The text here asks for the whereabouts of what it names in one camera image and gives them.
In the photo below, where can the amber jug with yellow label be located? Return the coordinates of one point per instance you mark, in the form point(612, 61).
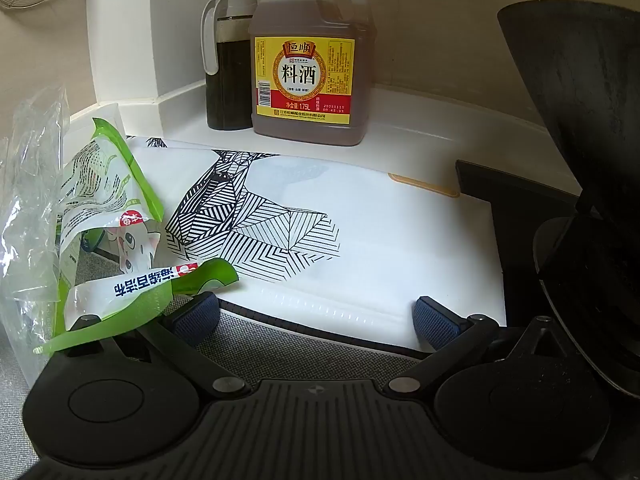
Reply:
point(300, 75)

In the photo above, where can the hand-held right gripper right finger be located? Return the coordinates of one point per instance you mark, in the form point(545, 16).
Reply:
point(435, 325)

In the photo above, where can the clear plastic bag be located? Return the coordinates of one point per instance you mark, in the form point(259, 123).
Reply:
point(30, 210)

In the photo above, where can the green printed plastic wrapper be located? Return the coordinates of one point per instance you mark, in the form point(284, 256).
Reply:
point(125, 245)

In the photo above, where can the dark oil dispenser bottle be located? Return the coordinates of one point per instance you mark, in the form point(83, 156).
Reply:
point(227, 85)

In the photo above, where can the white geometric print bag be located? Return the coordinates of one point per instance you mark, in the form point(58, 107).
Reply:
point(250, 225)

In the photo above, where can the black wok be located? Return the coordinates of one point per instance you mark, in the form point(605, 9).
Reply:
point(590, 110)

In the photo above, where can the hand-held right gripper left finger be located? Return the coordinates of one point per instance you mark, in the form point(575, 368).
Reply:
point(195, 316)

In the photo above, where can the grey mat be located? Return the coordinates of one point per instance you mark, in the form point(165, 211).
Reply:
point(300, 355)

